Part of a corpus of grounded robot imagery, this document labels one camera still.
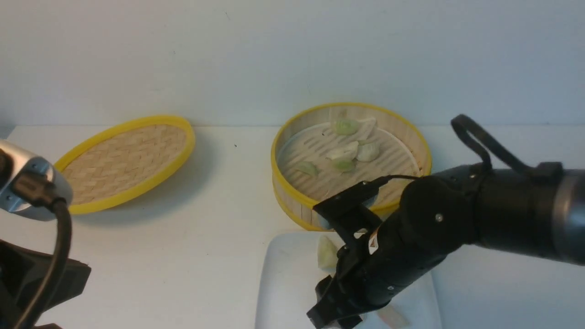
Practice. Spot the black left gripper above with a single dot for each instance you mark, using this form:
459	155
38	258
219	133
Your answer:
22	272

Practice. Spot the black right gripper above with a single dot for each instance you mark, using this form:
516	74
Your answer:
371	271

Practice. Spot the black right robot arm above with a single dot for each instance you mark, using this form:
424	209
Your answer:
539	213

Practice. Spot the white square plate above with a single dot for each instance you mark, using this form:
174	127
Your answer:
290	274

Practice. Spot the pale green dumpling steamer centre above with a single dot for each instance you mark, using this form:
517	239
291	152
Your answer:
367	152

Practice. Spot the white dumpling in steamer centre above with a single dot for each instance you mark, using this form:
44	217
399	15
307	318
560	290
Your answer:
346	152

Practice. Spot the yellow rimmed bamboo steamer basket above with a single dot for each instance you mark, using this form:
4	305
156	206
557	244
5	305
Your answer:
307	137

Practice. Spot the white dumpling at steamer back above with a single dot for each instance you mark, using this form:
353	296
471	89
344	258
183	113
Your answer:
366	127

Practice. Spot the green dumpling at steamer back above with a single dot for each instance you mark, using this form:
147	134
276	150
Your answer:
345	126

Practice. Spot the yellow rimmed woven steamer lid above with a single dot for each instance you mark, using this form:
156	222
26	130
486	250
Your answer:
125	161

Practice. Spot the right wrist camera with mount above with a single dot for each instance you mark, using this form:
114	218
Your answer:
347	213

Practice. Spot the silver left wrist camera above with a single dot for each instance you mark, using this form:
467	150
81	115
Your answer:
30	184

